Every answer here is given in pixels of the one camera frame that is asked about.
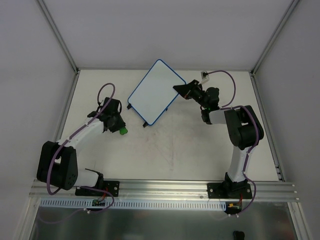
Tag green bone-shaped eraser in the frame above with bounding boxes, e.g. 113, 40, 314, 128
119, 127, 128, 136

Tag blue-framed whiteboard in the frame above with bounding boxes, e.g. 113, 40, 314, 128
127, 59, 187, 124

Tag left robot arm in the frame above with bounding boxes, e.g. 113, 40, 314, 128
36, 97, 128, 196

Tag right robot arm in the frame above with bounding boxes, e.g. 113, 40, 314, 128
173, 80, 264, 200

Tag whiteboard black stand feet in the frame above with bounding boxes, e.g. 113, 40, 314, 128
126, 103, 169, 128

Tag black knob bottom edge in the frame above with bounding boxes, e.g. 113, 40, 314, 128
233, 231, 245, 240

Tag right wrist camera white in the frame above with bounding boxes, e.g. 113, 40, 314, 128
200, 71, 210, 85

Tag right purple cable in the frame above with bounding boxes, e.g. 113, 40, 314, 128
206, 70, 257, 218

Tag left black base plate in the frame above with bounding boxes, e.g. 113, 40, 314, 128
75, 180, 120, 197

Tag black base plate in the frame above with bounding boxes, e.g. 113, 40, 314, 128
75, 180, 120, 197
206, 182, 253, 200

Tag right aluminium frame post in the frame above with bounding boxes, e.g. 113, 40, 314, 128
250, 0, 300, 76

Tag aluminium frame post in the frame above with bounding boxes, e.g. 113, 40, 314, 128
36, 0, 80, 75
250, 0, 300, 76

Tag aluminium front rail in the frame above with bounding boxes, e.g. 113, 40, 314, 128
28, 176, 300, 202

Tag white slotted cable duct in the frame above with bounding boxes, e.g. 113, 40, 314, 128
39, 198, 227, 212

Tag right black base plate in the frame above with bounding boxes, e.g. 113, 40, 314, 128
206, 182, 253, 200

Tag left aluminium frame post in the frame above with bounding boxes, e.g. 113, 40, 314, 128
36, 0, 80, 75

